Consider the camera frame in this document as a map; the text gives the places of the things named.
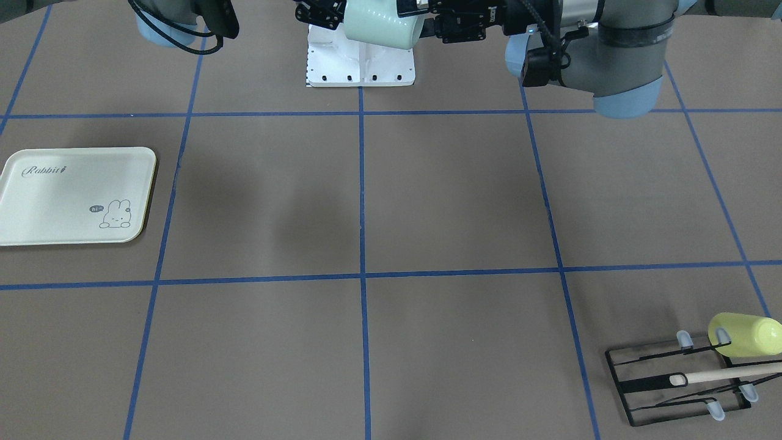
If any pale green cup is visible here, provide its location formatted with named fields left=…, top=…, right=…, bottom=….
left=342, top=1, right=425, bottom=50

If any black wire cup rack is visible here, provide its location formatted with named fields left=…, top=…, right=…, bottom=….
left=604, top=328, right=780, bottom=428

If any yellow cup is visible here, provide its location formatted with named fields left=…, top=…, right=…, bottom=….
left=707, top=312, right=781, bottom=358

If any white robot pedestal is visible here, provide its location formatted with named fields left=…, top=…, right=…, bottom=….
left=305, top=25, right=416, bottom=87

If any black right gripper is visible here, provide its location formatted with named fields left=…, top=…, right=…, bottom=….
left=295, top=0, right=347, bottom=31

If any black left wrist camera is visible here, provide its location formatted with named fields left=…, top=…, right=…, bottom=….
left=521, top=24, right=590, bottom=87

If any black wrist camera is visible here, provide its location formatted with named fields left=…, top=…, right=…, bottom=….
left=521, top=24, right=590, bottom=87
left=127, top=0, right=240, bottom=56

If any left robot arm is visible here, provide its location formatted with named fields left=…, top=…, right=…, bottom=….
left=391, top=1, right=780, bottom=118

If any cream rabbit tray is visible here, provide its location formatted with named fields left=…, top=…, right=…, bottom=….
left=1, top=147, right=158, bottom=247

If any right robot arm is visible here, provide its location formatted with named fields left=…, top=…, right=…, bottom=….
left=128, top=1, right=347, bottom=50

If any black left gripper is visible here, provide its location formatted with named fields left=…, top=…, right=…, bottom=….
left=396, top=0, right=508, bottom=44

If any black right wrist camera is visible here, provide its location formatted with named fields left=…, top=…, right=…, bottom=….
left=127, top=0, right=240, bottom=56

